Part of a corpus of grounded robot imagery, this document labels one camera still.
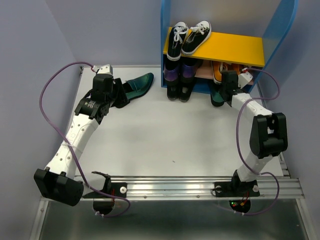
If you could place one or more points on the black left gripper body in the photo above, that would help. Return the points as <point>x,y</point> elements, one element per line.
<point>118,96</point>

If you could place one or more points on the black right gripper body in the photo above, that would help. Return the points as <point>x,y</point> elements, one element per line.
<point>222,89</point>

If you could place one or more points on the green loafer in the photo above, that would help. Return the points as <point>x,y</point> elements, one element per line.
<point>215,96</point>
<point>133,89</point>

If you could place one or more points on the orange sneaker white laces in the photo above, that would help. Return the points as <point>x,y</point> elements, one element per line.
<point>238,67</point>

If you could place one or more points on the black lace-up sneaker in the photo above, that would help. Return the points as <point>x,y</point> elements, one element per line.
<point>185,90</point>

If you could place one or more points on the black slip-on sneaker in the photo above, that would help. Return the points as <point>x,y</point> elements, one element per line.
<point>173,90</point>

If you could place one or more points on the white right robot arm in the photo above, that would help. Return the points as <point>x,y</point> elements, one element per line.
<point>268,137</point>

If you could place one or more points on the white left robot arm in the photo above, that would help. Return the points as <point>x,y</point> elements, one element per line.
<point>63,180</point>

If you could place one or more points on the blue shoe shelf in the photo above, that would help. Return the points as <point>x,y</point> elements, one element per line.
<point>234,48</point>

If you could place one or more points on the purple boot right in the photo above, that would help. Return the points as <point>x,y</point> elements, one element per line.
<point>188,69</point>

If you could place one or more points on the purple boot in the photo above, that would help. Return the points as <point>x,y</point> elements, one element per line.
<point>171,71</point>
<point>188,69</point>

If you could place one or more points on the purple boot left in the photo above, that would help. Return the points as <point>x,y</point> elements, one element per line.
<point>171,71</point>

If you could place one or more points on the black white sneaker right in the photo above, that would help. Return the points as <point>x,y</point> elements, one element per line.
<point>199,34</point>

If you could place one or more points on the black white sneaker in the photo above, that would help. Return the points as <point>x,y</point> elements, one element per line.
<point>176,39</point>
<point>199,34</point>

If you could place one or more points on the black white sneaker left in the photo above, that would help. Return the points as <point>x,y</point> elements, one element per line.
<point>176,39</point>

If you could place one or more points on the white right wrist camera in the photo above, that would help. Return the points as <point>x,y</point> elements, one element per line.
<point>244,79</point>

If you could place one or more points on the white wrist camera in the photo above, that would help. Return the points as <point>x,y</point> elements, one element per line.
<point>244,79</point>
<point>105,69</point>

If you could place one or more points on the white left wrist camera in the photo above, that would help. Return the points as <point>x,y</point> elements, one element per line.
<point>105,69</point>

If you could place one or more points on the aluminium mounting rail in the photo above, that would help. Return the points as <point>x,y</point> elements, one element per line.
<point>143,188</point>

